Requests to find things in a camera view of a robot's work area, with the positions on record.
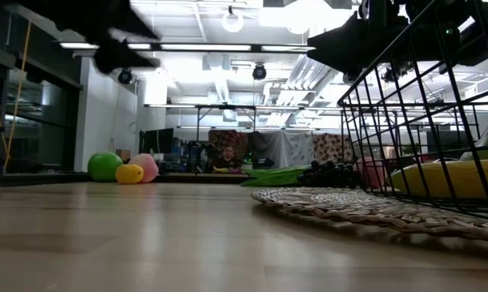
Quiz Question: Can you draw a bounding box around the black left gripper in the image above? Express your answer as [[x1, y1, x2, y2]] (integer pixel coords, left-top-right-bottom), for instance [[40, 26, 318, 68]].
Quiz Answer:
[[23, 0, 160, 75]]

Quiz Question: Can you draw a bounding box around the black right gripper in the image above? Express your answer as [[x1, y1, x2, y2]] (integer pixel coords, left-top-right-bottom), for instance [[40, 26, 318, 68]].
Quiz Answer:
[[306, 0, 462, 78]]

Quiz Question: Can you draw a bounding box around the black wire basket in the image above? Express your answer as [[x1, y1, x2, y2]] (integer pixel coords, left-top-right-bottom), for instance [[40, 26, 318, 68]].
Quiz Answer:
[[336, 0, 488, 222]]

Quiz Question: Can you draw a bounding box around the green apple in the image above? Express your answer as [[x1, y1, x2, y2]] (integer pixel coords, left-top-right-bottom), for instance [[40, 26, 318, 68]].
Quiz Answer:
[[87, 151, 124, 183]]

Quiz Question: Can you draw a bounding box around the black grape bunch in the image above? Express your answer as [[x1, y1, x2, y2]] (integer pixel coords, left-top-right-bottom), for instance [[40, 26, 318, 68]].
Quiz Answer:
[[297, 159, 361, 189]]

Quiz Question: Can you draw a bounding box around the pink peach with green leaf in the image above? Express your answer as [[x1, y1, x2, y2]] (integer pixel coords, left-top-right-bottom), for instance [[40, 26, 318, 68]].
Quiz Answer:
[[128, 152, 160, 184]]

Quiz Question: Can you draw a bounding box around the yellow lemon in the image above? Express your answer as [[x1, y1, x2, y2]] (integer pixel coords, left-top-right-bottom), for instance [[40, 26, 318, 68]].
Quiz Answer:
[[114, 163, 145, 185]]

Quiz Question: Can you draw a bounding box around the long green leafy vegetable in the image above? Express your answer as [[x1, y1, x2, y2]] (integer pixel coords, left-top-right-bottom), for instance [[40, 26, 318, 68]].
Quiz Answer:
[[239, 165, 310, 188]]

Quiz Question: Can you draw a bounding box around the yellow banana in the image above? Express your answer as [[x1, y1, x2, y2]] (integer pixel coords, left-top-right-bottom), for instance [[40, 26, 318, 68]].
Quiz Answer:
[[391, 157, 488, 200]]

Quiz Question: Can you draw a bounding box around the black ceiling spotlight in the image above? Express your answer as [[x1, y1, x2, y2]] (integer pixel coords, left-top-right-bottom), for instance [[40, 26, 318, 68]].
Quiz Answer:
[[381, 67, 401, 84], [118, 67, 134, 85], [251, 63, 268, 81]]

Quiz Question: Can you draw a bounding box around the black overhead light bar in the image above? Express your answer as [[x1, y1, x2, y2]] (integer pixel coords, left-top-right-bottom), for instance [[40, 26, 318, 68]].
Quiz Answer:
[[59, 40, 316, 54]]

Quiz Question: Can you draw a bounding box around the brown floral cloth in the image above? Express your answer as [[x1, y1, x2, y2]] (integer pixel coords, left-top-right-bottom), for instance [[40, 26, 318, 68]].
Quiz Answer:
[[311, 132, 353, 163]]

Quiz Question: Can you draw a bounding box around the black computer monitor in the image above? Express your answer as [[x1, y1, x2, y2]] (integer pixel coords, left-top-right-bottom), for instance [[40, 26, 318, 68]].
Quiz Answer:
[[139, 127, 175, 155]]

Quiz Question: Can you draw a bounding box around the white cloth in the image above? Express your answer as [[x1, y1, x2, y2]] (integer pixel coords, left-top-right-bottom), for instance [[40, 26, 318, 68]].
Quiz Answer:
[[282, 131, 315, 167]]

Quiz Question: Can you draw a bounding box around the round ceiling lamp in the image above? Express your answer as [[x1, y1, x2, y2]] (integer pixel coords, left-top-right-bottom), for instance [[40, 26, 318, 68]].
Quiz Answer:
[[221, 6, 245, 33]]

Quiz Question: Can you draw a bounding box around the grey cloth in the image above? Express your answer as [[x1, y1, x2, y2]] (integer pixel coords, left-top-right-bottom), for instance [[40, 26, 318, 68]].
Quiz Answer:
[[247, 131, 285, 170]]

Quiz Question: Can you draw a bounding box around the red patterned cloth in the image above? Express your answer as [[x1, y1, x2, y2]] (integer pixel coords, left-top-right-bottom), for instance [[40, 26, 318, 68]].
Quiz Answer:
[[208, 129, 250, 161]]

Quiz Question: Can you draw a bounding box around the person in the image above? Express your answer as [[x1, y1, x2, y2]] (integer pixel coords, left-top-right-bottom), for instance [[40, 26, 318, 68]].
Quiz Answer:
[[211, 145, 245, 174]]

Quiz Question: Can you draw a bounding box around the yellow power cable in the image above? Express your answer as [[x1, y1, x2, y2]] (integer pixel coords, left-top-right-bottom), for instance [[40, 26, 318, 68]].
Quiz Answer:
[[0, 11, 32, 170]]

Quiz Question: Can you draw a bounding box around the black metal rack frame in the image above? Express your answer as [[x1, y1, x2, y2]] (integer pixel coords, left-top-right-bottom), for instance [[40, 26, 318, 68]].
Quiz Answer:
[[144, 103, 304, 175]]

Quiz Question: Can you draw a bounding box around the black aluminium table frame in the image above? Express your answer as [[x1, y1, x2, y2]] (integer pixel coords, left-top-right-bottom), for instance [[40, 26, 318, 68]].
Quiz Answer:
[[0, 172, 251, 187]]

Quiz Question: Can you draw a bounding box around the wire mesh basket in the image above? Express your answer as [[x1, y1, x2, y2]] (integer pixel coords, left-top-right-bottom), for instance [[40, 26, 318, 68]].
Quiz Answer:
[[250, 186, 488, 244]]

